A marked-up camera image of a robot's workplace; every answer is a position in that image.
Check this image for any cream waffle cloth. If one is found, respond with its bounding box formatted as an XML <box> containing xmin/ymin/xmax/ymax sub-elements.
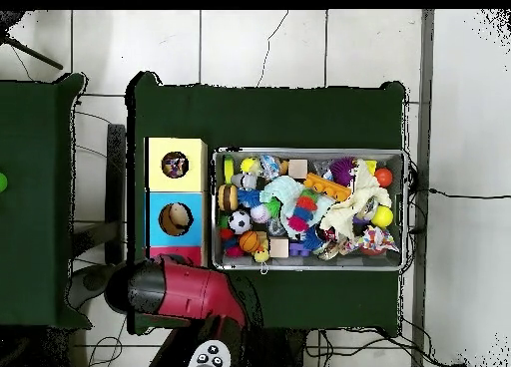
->
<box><xmin>318</xmin><ymin>159</ymin><xmax>393</xmax><ymax>240</ymax></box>

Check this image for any small orange ball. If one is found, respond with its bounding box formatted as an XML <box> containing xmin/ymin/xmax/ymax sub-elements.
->
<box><xmin>374</xmin><ymin>166</ymin><xmax>394</xmax><ymax>188</ymax></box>

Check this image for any small orange basketball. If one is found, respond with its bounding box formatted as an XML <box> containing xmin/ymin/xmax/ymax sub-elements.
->
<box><xmin>238</xmin><ymin>229</ymin><xmax>261</xmax><ymax>253</ymax></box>

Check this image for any black tripod leg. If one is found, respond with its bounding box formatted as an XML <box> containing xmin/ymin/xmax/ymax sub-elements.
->
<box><xmin>0</xmin><ymin>10</ymin><xmax>65</xmax><ymax>71</ymax></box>

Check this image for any yellow ball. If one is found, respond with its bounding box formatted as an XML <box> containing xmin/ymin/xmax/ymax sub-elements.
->
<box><xmin>370</xmin><ymin>204</ymin><xmax>395</xmax><ymax>229</ymax></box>

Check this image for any silver wire mesh bin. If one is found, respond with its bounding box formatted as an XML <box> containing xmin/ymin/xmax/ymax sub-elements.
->
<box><xmin>211</xmin><ymin>145</ymin><xmax>410</xmax><ymax>271</ymax></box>

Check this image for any wooden box with three holes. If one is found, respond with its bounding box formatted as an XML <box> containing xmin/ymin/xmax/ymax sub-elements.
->
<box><xmin>142</xmin><ymin>137</ymin><xmax>210</xmax><ymax>269</ymax></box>

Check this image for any toy hamburger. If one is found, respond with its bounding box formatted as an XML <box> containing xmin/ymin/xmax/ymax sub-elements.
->
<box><xmin>218</xmin><ymin>183</ymin><xmax>240</xmax><ymax>212</ymax></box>

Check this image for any orange plastic building block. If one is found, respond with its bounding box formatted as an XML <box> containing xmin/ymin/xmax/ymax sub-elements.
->
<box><xmin>303</xmin><ymin>172</ymin><xmax>352</xmax><ymax>202</ymax></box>

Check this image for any small black white soccer ball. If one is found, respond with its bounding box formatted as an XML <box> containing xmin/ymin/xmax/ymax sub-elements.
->
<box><xmin>228</xmin><ymin>209</ymin><xmax>254</xmax><ymax>235</ymax></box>

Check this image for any dark green table cloth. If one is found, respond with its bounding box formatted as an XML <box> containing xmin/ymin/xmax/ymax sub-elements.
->
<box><xmin>0</xmin><ymin>73</ymin><xmax>94</xmax><ymax>329</ymax></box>
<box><xmin>126</xmin><ymin>71</ymin><xmax>408</xmax><ymax>338</ymax></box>

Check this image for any small wooden cube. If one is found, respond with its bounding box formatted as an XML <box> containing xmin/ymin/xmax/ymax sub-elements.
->
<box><xmin>268</xmin><ymin>236</ymin><xmax>289</xmax><ymax>259</ymax></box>

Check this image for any grey rounded base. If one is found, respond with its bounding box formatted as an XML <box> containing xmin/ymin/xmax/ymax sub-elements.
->
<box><xmin>65</xmin><ymin>262</ymin><xmax>115</xmax><ymax>309</ymax></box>

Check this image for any colourful dotted cloth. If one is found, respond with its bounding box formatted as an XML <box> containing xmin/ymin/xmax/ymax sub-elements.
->
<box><xmin>346</xmin><ymin>224</ymin><xmax>400</xmax><ymax>256</ymax></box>
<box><xmin>161</xmin><ymin>152</ymin><xmax>190</xmax><ymax>180</ymax></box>

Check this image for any purple spiky monster toy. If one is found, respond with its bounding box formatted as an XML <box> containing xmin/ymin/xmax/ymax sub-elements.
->
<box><xmin>328</xmin><ymin>156</ymin><xmax>358</xmax><ymax>186</ymax></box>

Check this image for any black cable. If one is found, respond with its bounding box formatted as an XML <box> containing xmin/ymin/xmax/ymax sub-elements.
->
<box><xmin>428</xmin><ymin>187</ymin><xmax>511</xmax><ymax>199</ymax></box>

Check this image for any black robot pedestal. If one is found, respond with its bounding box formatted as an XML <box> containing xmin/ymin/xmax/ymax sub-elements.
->
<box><xmin>243</xmin><ymin>326</ymin><xmax>308</xmax><ymax>367</ymax></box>

